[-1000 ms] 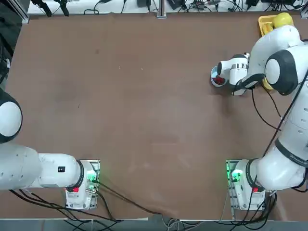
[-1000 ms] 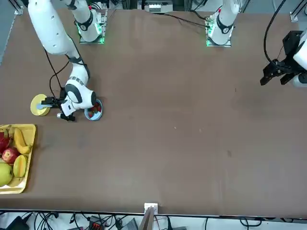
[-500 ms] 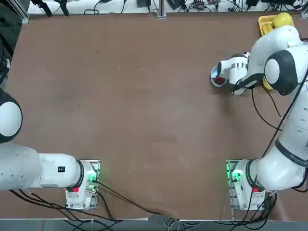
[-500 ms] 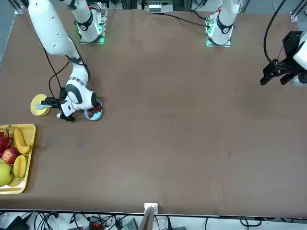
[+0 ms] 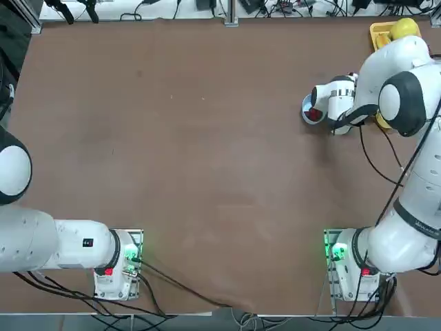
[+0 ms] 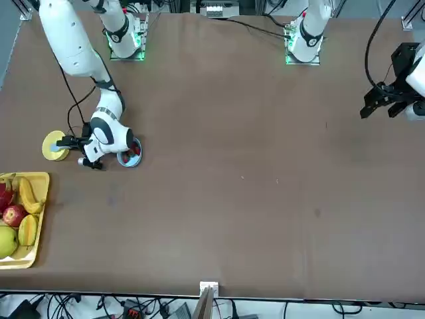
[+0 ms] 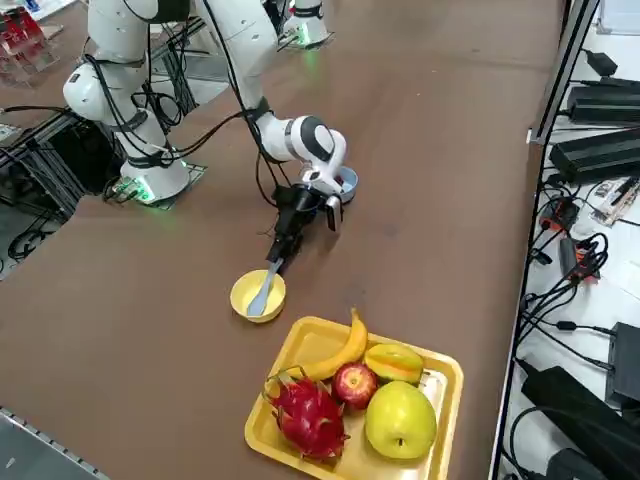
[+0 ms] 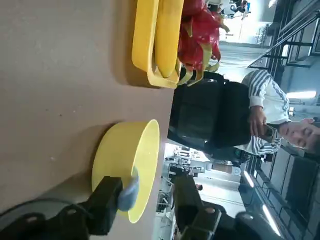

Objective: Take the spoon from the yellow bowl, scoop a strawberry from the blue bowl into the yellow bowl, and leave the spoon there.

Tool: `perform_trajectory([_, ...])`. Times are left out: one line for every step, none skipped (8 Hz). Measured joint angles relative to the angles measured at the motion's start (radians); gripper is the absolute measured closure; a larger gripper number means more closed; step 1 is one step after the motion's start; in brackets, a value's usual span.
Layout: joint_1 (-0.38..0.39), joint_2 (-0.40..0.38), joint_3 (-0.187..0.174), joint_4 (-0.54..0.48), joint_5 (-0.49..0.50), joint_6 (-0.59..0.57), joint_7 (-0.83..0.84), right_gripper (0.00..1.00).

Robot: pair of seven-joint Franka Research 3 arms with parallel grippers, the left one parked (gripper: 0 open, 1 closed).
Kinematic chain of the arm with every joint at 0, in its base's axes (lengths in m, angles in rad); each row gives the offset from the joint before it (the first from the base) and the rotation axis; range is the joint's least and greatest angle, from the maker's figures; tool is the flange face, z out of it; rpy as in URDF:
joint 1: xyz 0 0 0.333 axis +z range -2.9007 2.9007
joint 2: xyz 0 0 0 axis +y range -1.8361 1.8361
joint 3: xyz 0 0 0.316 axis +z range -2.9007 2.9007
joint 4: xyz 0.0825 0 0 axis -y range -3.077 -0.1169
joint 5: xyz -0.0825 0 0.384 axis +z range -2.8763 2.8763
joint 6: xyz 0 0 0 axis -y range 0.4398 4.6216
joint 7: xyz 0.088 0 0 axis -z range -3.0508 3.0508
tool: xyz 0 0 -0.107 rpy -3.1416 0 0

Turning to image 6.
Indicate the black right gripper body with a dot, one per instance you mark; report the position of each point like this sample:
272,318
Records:
85,139

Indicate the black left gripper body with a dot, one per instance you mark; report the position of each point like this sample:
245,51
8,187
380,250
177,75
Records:
403,61

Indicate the light blue spoon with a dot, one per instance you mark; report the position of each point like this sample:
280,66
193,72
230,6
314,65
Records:
53,146

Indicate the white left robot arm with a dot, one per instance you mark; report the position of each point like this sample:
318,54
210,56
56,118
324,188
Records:
310,36

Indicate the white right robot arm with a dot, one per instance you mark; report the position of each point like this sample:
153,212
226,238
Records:
66,40

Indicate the yellow bowl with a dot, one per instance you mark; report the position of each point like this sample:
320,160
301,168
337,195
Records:
50,155

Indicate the light blue bowl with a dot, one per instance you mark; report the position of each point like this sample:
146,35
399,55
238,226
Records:
133,164

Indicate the yellow tray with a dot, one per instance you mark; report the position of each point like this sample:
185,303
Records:
40,179

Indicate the yellow banana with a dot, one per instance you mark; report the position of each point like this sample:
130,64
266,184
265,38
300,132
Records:
28,196

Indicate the red dragon fruit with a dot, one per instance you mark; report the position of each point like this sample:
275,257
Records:
4,196

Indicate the red apple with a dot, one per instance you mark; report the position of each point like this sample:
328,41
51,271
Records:
14,216

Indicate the yellow starfruit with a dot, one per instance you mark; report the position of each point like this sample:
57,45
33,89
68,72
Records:
28,231

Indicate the green apple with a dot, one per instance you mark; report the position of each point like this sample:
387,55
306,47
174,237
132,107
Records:
6,242

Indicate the large black power adapter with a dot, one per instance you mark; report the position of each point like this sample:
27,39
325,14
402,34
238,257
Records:
20,310

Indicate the black red electronic device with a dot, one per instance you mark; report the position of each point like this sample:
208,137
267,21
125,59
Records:
133,312

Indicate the grey power strip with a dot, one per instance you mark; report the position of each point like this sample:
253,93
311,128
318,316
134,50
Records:
214,11

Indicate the aluminium frame rail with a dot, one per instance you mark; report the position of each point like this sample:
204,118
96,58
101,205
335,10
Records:
406,23
26,15

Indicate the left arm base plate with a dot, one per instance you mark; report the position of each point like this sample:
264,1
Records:
313,62

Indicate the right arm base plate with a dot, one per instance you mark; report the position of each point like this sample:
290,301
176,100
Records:
127,59

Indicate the white post foot bracket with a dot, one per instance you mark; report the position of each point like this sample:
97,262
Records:
216,285

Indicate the aluminium camera post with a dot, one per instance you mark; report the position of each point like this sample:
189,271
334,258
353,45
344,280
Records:
204,307

